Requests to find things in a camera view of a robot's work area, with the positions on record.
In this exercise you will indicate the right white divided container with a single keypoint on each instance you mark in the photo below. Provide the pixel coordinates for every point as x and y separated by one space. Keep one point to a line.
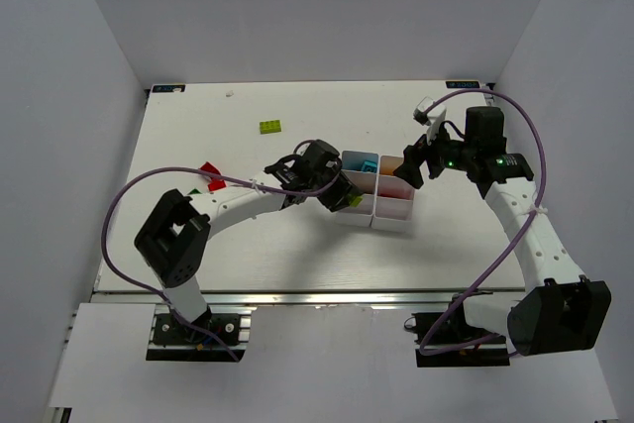
389 214

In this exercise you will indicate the small lime green lego brick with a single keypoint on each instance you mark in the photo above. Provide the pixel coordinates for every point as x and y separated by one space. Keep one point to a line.
356 201

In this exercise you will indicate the red lego brick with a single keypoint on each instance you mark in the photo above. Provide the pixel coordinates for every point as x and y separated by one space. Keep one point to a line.
396 191

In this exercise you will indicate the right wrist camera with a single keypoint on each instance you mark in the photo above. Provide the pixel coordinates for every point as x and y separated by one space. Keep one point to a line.
428 114

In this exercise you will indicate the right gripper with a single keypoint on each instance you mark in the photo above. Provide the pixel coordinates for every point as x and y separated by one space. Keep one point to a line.
423 158

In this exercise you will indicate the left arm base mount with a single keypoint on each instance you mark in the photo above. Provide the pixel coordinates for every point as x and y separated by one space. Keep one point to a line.
225 340

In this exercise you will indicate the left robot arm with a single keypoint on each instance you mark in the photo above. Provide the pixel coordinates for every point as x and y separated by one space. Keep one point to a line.
173 239

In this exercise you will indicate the teal curved lego brick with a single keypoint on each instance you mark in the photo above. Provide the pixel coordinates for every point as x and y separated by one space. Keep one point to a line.
369 166

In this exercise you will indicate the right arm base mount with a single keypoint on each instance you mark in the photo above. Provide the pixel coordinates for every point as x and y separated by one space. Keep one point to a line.
491 354

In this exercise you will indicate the red arch lego piece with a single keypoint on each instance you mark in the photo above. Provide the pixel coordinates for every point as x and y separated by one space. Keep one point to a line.
213 172

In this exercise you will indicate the red round lego piece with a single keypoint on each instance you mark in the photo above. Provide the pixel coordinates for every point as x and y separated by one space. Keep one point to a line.
216 184

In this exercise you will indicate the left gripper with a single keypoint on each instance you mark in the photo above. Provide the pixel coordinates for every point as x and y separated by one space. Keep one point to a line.
335 190

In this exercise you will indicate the left blue corner label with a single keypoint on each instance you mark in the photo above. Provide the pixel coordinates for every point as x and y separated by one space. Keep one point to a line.
168 88

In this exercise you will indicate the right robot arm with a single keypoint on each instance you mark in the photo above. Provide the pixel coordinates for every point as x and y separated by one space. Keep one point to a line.
562 310

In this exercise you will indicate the aluminium rail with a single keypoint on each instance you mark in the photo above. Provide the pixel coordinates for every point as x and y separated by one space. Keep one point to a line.
435 301

